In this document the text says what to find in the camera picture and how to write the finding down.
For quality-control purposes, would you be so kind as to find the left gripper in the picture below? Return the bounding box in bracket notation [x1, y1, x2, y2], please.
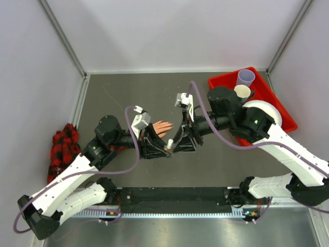
[109, 123, 172, 160]

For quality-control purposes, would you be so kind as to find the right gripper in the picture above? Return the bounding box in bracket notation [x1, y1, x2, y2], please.
[172, 109, 231, 153]

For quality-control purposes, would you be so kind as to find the white nail polish cap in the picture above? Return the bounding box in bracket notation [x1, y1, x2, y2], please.
[167, 139, 174, 149]

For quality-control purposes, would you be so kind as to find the glitter nail polish bottle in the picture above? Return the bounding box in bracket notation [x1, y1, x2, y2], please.
[164, 146, 173, 156]

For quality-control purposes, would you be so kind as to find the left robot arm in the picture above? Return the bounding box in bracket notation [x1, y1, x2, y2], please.
[17, 112, 172, 240]

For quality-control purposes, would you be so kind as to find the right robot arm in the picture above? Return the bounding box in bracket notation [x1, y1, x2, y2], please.
[173, 86, 328, 206]

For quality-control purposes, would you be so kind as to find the mannequin hand with long nails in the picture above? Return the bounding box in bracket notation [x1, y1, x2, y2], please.
[153, 120, 173, 138]

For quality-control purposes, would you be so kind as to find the black mug white inside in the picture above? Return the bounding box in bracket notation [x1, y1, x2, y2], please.
[234, 85, 255, 104]

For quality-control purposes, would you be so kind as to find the red black plaid sleeve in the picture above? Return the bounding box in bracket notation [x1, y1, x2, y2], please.
[47, 122, 124, 183]

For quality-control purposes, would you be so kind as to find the lavender plastic cup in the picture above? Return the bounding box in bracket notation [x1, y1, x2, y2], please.
[236, 69, 255, 87]

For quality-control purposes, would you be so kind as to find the white paper plates stack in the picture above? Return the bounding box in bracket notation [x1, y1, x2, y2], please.
[243, 100, 284, 134]

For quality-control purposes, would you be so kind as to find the red plastic tray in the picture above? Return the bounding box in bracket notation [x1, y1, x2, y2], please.
[208, 67, 298, 133]

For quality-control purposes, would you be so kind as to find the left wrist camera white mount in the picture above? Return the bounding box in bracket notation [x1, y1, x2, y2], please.
[131, 105, 151, 139]

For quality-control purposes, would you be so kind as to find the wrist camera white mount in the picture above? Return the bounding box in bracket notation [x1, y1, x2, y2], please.
[131, 105, 151, 139]
[174, 93, 194, 121]

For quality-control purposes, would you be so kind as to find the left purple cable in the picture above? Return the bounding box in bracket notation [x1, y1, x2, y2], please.
[12, 104, 144, 234]

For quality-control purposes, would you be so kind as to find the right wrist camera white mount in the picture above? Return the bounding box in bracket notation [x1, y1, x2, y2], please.
[174, 93, 194, 121]

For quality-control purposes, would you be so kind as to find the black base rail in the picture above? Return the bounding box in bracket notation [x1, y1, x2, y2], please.
[117, 187, 232, 214]

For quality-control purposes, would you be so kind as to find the white cable duct strip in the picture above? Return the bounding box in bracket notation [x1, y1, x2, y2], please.
[72, 207, 259, 219]

